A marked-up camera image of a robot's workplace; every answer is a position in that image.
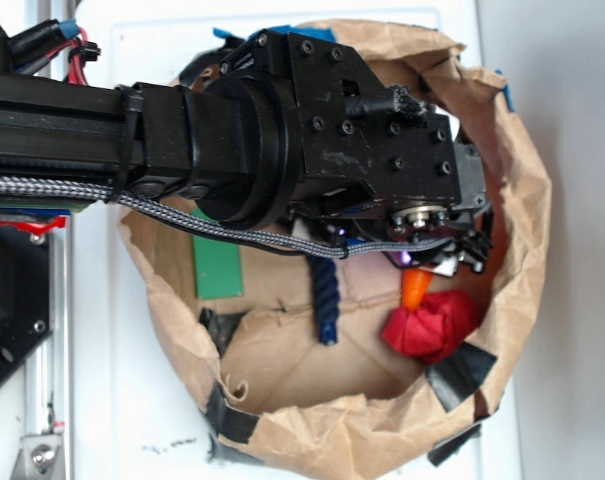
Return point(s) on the green rectangular block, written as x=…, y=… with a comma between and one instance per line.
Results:
x=217, y=266

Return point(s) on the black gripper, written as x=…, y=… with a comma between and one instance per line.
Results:
x=327, y=142

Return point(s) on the metal corner bracket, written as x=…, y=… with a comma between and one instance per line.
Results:
x=40, y=457

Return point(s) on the white plastic tray board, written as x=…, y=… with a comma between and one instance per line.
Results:
x=131, y=417

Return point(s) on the red crumpled cloth ball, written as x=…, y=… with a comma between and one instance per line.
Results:
x=435, y=329

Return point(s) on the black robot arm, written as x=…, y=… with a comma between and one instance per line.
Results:
x=168, y=152

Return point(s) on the blue masking tape piece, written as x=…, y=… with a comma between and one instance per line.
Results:
x=325, y=34

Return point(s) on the orange toy carrot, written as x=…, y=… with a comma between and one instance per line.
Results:
x=414, y=285

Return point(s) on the aluminium rail frame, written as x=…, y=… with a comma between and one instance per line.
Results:
x=48, y=370

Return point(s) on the brown paper bag basket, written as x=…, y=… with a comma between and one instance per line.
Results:
x=358, y=409

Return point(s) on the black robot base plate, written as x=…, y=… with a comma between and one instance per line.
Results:
x=24, y=298

